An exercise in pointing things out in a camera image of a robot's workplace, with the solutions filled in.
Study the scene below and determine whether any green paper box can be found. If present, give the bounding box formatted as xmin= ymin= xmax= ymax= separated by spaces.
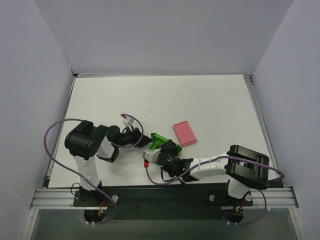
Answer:
xmin=148 ymin=133 xmax=182 ymax=157

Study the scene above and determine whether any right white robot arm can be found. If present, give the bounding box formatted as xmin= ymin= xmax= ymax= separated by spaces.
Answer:
xmin=155 ymin=140 xmax=270 ymax=199

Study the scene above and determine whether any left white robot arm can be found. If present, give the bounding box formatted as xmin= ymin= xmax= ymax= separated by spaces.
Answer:
xmin=64 ymin=120 xmax=152 ymax=206

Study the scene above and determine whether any pink paper box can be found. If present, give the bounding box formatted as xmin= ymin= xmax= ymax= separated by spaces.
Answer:
xmin=172 ymin=120 xmax=197 ymax=147

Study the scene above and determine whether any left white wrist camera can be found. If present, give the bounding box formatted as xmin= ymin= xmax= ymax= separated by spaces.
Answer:
xmin=121 ymin=114 xmax=135 ymax=128

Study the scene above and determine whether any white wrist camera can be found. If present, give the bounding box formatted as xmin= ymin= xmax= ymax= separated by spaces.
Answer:
xmin=142 ymin=149 xmax=161 ymax=168
xmin=121 ymin=114 xmax=135 ymax=128

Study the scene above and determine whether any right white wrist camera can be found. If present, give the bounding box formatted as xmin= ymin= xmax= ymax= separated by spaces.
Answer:
xmin=142 ymin=149 xmax=161 ymax=168

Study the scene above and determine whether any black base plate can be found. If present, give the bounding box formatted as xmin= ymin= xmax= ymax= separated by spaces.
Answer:
xmin=73 ymin=183 xmax=253 ymax=222

